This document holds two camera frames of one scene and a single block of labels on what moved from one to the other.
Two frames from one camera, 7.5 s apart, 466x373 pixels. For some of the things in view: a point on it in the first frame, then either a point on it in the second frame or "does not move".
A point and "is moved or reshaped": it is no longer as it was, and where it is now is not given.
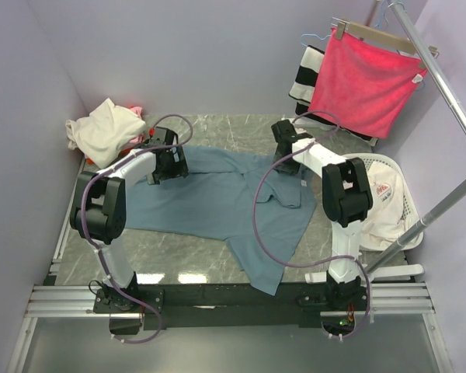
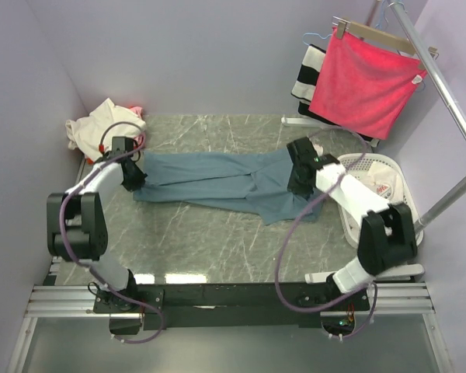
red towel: [364, 85] does not move
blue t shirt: [242, 200] is moved or reshaped
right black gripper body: [288, 166] -> [296, 185]
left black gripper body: [173, 169] -> [133, 181]
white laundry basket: [394, 210] does not move
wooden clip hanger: [384, 37] does not move
